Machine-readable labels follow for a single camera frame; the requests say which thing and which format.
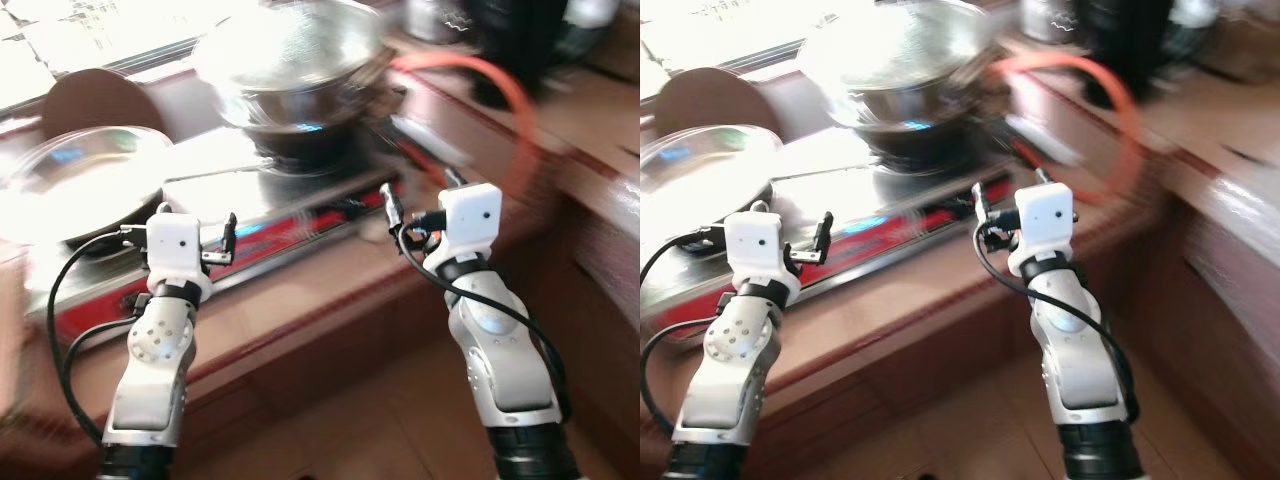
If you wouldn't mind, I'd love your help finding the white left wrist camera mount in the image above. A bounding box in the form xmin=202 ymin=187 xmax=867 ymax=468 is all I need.
xmin=145 ymin=212 xmax=213 ymax=303
xmin=722 ymin=212 xmax=801 ymax=304

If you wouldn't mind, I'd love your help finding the large stainless steel pot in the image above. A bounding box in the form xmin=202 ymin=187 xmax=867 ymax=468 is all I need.
xmin=190 ymin=0 xmax=401 ymax=167
xmin=795 ymin=0 xmax=1001 ymax=167

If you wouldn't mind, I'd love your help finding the small steel cup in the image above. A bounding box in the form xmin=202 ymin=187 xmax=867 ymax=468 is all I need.
xmin=1020 ymin=0 xmax=1086 ymax=46
xmin=405 ymin=0 xmax=471 ymax=46

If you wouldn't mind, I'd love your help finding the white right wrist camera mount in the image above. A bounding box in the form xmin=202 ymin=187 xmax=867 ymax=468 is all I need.
xmin=430 ymin=183 xmax=503 ymax=281
xmin=1008 ymin=183 xmax=1077 ymax=280

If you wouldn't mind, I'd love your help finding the black pot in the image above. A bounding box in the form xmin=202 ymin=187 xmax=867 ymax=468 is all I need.
xmin=465 ymin=0 xmax=601 ymax=101
xmin=1075 ymin=0 xmax=1216 ymax=101

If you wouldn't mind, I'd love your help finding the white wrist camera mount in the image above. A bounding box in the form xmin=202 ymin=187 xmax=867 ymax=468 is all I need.
xmin=1008 ymin=183 xmax=1077 ymax=280
xmin=145 ymin=212 xmax=213 ymax=303
xmin=430 ymin=183 xmax=503 ymax=281
xmin=722 ymin=212 xmax=801 ymax=304

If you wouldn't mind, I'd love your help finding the round brown board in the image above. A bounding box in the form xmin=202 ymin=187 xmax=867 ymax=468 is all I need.
xmin=655 ymin=68 xmax=787 ymax=137
xmin=42 ymin=68 xmax=169 ymax=141

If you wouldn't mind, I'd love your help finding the red silver gas stove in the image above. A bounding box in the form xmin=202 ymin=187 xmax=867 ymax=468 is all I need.
xmin=640 ymin=128 xmax=1013 ymax=343
xmin=20 ymin=125 xmax=426 ymax=351

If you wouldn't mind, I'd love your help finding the steel pan glass lid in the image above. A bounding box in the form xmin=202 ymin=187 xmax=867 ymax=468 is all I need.
xmin=0 ymin=125 xmax=177 ymax=251
xmin=640 ymin=125 xmax=787 ymax=227

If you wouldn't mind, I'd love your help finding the orange gas hose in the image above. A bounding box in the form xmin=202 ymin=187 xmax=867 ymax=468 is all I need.
xmin=985 ymin=52 xmax=1147 ymax=207
xmin=388 ymin=52 xmax=542 ymax=216

